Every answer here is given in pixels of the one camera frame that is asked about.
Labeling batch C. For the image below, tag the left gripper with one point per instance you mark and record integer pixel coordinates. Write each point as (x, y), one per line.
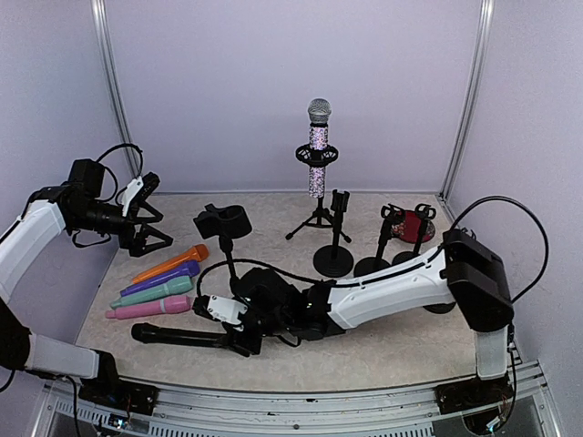
(135, 243)

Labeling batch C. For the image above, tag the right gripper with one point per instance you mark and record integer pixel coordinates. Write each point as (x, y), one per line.
(245, 348)

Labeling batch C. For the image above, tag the orange toy microphone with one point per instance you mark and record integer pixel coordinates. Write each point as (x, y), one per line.
(197, 253)

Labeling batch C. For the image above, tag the purple toy microphone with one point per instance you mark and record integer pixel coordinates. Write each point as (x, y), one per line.
(188, 268)

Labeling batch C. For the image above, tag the mint green toy microphone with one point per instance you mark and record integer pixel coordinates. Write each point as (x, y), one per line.
(176, 286)

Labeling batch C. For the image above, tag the pink toy microphone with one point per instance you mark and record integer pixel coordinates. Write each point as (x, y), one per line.
(169, 305)

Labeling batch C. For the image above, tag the black wireless microphone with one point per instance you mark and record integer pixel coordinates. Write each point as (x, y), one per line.
(151, 334)

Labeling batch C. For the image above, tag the short black microphone stand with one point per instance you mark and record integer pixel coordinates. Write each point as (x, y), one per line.
(425, 213)

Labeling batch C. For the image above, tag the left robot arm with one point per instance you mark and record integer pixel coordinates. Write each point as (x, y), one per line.
(73, 206)

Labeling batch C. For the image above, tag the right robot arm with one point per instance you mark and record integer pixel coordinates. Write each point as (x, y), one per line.
(459, 273)

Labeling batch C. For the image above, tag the black tripod microphone stand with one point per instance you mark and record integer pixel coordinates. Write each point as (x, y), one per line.
(321, 217)

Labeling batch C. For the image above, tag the silver glitter microphone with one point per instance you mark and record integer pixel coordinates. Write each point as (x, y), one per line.
(319, 111)

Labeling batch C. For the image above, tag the red patterned plate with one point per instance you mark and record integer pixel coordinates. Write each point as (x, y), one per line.
(407, 231)

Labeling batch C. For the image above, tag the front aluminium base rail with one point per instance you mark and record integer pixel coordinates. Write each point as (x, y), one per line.
(415, 410)

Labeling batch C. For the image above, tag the left aluminium frame post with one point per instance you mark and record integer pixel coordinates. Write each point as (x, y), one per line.
(133, 158)

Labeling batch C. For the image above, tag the aluminium frame post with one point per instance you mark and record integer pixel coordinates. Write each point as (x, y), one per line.
(133, 158)
(485, 21)

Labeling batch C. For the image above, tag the right aluminium frame post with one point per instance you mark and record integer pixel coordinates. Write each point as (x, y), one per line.
(485, 21)

